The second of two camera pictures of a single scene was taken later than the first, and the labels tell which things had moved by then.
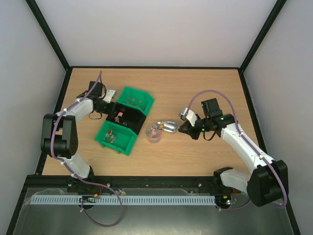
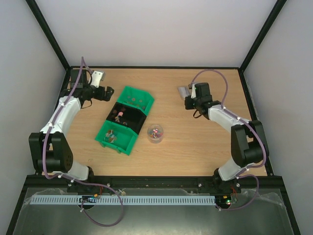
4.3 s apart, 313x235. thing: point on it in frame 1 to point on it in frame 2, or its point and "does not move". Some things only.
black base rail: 47,181 does not move
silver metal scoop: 167,126 to 184,91
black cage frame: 200,69 does not move
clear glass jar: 153,134 does not move
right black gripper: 192,129 to 189,102
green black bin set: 122,126 does not move
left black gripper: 111,110 to 101,95
